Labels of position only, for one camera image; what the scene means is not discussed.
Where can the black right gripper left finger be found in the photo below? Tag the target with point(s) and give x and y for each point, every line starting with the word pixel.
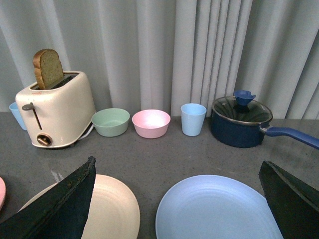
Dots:
pixel 60 213

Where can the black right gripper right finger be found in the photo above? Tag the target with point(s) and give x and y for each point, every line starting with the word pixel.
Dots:
pixel 293 203

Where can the pink plate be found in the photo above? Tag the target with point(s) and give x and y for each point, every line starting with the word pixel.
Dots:
pixel 2 192

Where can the light blue plate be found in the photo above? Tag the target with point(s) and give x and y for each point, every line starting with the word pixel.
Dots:
pixel 214 207

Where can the cream plate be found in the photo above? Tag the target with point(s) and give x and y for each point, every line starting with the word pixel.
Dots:
pixel 113 211

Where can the dark blue saucepan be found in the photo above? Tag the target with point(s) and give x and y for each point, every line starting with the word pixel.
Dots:
pixel 247 135

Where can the cream white toaster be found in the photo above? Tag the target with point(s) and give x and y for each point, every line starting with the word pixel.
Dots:
pixel 59 116

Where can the green bowl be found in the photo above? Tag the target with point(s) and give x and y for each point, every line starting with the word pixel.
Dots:
pixel 111 122

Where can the glass pot lid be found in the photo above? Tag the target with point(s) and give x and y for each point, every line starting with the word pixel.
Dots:
pixel 242 108

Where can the light blue cup behind toaster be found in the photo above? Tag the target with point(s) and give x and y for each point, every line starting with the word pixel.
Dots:
pixel 15 111

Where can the pink bowl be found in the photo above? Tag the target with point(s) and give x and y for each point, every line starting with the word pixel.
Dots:
pixel 151 123

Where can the light blue cup near pot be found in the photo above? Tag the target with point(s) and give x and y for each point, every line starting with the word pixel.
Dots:
pixel 192 118

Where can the brown bread slice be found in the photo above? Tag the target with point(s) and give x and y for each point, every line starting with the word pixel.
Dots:
pixel 47 68

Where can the grey curtain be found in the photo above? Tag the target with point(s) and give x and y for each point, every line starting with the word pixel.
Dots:
pixel 161 54

